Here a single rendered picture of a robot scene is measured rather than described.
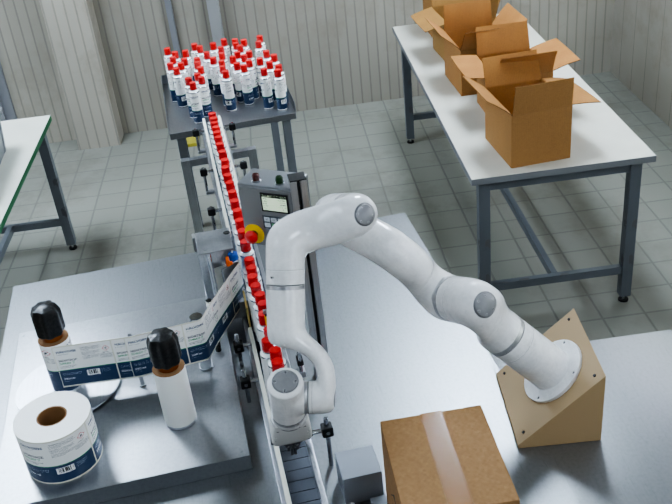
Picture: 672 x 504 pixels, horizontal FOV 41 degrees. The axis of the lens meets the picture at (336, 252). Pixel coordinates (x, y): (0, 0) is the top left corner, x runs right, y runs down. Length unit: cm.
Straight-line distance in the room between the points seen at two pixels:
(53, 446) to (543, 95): 240
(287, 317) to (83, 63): 462
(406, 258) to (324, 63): 458
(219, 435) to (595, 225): 306
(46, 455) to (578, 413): 136
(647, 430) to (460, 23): 291
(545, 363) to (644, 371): 42
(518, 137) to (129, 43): 350
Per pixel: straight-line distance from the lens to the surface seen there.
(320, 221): 204
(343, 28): 658
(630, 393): 266
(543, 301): 444
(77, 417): 246
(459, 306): 219
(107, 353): 267
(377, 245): 215
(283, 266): 203
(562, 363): 244
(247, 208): 244
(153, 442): 254
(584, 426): 245
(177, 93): 465
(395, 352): 277
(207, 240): 285
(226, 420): 254
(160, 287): 326
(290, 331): 205
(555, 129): 393
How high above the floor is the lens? 253
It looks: 31 degrees down
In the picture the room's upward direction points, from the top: 6 degrees counter-clockwise
